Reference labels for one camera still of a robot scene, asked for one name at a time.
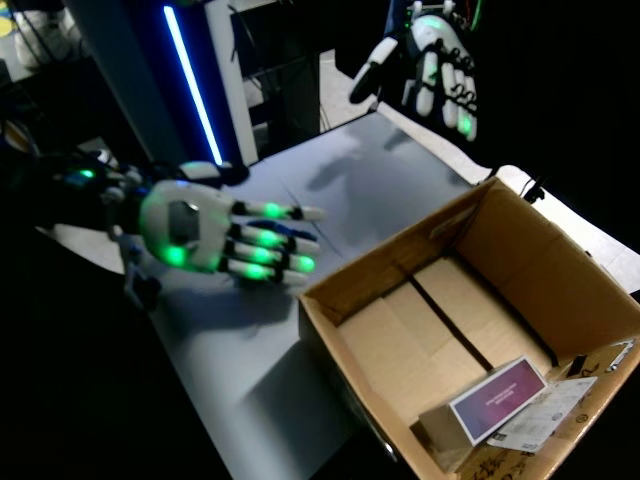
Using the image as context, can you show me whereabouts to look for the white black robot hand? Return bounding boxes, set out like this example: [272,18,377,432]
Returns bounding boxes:
[137,159,327,289]
[348,12,480,144]

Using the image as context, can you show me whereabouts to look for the small purple-topped box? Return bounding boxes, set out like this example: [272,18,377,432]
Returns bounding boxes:
[416,355,549,449]

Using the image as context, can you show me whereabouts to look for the brown cardboard box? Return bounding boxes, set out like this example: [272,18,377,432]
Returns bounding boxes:
[298,175,640,480]

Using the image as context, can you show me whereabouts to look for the blue light strip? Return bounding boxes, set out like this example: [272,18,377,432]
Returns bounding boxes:
[162,4,224,167]

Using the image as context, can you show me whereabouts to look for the black metal rack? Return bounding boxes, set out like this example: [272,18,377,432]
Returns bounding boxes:
[228,0,322,146]

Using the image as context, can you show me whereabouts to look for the white printed paper sheet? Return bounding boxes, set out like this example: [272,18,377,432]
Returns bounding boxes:
[487,375,599,454]

